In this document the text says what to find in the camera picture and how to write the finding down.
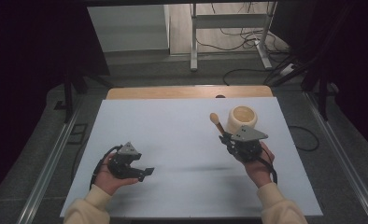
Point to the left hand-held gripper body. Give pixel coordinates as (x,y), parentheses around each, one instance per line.
(121,166)

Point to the aluminium floor rail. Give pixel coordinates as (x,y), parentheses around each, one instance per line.
(344,158)
(48,168)

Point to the black floor frame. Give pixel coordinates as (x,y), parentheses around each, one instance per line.
(77,133)

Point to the person's right hand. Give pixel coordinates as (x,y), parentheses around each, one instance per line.
(258,172)

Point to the white power strip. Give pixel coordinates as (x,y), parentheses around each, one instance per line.
(287,69)

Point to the person's left hand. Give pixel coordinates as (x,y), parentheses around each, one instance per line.
(107,183)

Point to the black stand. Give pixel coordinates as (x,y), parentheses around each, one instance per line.
(322,90)
(68,93)

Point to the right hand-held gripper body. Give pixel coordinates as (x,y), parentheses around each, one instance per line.
(247,149)

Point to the white table mat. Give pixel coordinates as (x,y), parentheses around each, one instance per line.
(179,124)

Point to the white cabinet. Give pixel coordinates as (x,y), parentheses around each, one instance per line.
(129,28)

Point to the cream cup with orange mark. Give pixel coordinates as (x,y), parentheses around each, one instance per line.
(243,115)

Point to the white metal desk frame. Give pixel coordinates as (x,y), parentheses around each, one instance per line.
(225,21)

